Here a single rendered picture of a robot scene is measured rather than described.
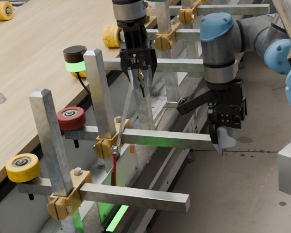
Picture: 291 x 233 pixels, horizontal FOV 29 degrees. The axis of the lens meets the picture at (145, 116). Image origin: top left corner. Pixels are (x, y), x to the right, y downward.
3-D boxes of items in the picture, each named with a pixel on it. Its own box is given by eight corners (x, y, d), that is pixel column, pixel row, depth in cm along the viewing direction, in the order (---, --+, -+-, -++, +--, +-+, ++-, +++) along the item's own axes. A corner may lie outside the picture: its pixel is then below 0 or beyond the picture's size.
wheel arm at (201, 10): (269, 11, 201) (269, 2, 200) (268, 15, 199) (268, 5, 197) (141, 13, 220) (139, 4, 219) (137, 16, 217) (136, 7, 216)
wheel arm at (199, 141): (217, 147, 146) (216, 132, 144) (214, 154, 143) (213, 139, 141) (70, 135, 163) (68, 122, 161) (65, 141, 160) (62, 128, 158)
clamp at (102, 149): (131, 134, 159) (129, 119, 156) (112, 160, 148) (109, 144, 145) (113, 133, 161) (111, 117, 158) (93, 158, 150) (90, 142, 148)
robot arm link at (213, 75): (199, 68, 131) (208, 54, 137) (201, 86, 133) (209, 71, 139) (231, 69, 128) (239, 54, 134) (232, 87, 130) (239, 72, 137)
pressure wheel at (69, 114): (95, 140, 163) (88, 105, 158) (83, 155, 157) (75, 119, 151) (71, 138, 166) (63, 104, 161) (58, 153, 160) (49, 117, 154)
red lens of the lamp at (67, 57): (92, 53, 143) (90, 45, 142) (81, 63, 138) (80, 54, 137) (71, 53, 145) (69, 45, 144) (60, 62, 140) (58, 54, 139)
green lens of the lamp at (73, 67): (93, 62, 144) (92, 54, 143) (83, 72, 139) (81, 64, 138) (73, 62, 146) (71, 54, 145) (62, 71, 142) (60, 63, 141)
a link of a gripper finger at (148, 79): (143, 105, 139) (138, 70, 135) (143, 95, 144) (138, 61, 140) (156, 103, 139) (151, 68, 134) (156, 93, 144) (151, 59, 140)
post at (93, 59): (129, 203, 162) (100, 46, 140) (124, 211, 159) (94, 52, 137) (118, 202, 163) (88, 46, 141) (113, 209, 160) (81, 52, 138)
